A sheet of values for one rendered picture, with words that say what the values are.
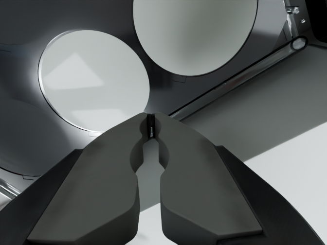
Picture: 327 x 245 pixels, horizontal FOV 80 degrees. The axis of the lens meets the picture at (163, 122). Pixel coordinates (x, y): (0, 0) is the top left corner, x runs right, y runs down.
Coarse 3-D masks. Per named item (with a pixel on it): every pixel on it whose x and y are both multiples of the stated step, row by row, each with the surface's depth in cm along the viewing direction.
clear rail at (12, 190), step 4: (0, 180) 24; (0, 184) 24; (4, 184) 24; (8, 184) 24; (0, 188) 24; (4, 188) 24; (8, 188) 24; (12, 188) 25; (16, 188) 25; (8, 192) 25; (12, 192) 25; (16, 192) 25; (20, 192) 25; (16, 196) 25
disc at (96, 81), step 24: (72, 48) 17; (96, 48) 17; (120, 48) 17; (48, 72) 18; (72, 72) 18; (96, 72) 18; (120, 72) 18; (144, 72) 18; (48, 96) 19; (72, 96) 19; (96, 96) 19; (120, 96) 19; (144, 96) 19; (72, 120) 20; (96, 120) 20; (120, 120) 20
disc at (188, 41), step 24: (144, 0) 15; (168, 0) 15; (192, 0) 15; (216, 0) 15; (240, 0) 16; (144, 24) 16; (168, 24) 16; (192, 24) 16; (216, 24) 16; (240, 24) 16; (144, 48) 17; (168, 48) 17; (192, 48) 17; (216, 48) 17; (192, 72) 18
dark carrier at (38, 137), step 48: (0, 0) 15; (48, 0) 15; (96, 0) 15; (0, 48) 17; (48, 48) 17; (240, 48) 17; (0, 96) 19; (192, 96) 19; (0, 144) 21; (48, 144) 22
